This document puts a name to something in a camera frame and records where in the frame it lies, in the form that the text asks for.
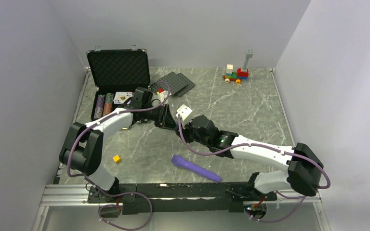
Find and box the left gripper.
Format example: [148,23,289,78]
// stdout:
[142,103,177,131]

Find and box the red tan poker chip stack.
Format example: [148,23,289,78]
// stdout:
[102,103,113,116]

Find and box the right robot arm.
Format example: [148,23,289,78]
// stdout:
[176,114,330,200]

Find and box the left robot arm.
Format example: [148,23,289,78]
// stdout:
[59,87,177,202]

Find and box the black poker set case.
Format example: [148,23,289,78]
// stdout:
[86,49,150,121]

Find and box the purple flashlight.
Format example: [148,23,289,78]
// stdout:
[171,155,221,182]

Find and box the dark grey building baseplate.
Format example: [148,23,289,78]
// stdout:
[150,72,188,95]

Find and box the playing cards deck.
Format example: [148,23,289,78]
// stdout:
[113,91,133,104]

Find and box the small yellow cube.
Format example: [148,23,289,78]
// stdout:
[113,155,121,163]

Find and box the toy brick train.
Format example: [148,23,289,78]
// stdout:
[222,49,253,84]

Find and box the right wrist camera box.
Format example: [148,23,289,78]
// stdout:
[175,104,195,125]

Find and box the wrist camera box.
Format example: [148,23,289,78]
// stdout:
[157,88,168,102]
[175,104,195,125]

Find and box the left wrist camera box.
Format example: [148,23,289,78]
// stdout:
[157,88,168,102]

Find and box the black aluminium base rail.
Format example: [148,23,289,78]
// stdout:
[40,181,323,214]

